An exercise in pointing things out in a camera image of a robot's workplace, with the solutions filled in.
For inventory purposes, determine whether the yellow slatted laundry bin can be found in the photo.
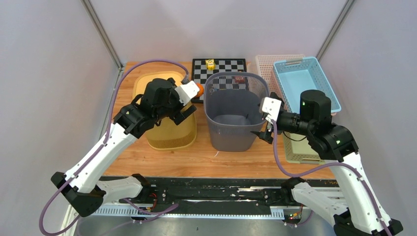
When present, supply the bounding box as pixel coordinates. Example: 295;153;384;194
132;71;197;151

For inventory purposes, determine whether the light blue plastic basket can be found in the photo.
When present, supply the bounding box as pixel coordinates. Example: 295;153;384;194
272;57;342;115

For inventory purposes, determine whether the large white plastic basket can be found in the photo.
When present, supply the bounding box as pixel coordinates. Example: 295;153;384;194
247;54;304;86

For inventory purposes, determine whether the green plastic basket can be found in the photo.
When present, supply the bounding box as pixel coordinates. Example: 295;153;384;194
278;112;325;165

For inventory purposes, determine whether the grey and yellow laundry bin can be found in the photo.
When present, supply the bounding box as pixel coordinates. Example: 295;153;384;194
204;72;269;152

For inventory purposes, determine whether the pink plastic basket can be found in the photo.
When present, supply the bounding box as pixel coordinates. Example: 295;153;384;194
271;79;342;116

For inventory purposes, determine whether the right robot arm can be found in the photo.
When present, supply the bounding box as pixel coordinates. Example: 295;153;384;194
257;89;403;236

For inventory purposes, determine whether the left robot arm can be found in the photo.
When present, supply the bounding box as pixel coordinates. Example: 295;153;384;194
51;78;200;217

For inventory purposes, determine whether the orange arch toy block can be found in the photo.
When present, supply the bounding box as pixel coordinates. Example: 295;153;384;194
196;83;205;97

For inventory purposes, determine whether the red owl toy block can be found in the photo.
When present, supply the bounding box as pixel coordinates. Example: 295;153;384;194
234;76;246;84

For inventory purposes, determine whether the black and white chessboard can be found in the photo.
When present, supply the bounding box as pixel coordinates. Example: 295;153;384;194
191;59;248;91

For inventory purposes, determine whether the yellow owl toy block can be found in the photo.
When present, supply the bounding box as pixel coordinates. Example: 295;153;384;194
205;59;216;70

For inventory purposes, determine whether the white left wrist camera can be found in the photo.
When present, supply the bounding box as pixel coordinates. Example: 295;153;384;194
175;81;200;106

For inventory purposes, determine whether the black metal base rail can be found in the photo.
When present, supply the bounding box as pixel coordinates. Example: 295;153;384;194
96;177;311;220

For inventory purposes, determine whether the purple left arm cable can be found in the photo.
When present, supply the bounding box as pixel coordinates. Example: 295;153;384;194
38;59;191;236

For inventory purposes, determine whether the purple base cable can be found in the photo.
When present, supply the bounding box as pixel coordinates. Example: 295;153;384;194
75;197;180;236

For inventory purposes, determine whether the right aluminium frame post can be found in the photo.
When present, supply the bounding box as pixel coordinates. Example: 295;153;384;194
316;0;356;61

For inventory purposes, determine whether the aluminium frame post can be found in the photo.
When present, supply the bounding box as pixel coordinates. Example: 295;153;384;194
81;0;123;71
316;0;356;61

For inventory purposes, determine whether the left aluminium frame post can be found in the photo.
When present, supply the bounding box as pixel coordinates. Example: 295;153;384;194
81;0;123;71

